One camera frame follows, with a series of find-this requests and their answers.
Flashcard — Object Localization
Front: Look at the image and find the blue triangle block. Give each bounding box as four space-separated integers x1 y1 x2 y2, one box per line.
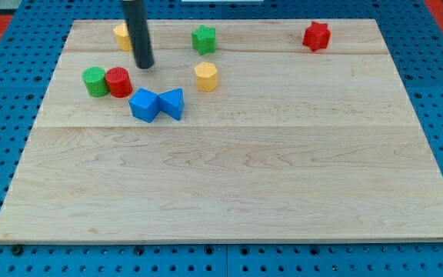
158 88 185 121

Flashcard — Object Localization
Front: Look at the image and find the blue cube block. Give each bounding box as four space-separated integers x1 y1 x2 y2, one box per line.
128 88 160 123

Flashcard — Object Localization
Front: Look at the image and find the wooden board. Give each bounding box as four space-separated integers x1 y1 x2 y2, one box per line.
0 19 443 245

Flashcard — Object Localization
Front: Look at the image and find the yellow hexagon block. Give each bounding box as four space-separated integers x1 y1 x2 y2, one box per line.
194 62 218 92

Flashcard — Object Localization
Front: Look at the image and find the green star block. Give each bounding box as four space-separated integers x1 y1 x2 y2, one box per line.
192 25 216 55

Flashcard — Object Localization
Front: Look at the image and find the red cylinder block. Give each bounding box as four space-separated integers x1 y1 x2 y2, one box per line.
105 67 133 98

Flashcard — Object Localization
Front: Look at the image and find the red star block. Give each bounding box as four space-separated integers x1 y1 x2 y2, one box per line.
302 21 331 52

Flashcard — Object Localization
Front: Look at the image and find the green cylinder block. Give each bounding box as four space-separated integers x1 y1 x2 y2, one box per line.
82 66 109 98

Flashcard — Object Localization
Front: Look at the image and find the yellow block behind rod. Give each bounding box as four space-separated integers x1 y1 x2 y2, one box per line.
112 23 132 52

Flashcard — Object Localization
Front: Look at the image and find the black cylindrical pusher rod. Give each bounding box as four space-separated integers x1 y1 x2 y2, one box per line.
121 0 155 69

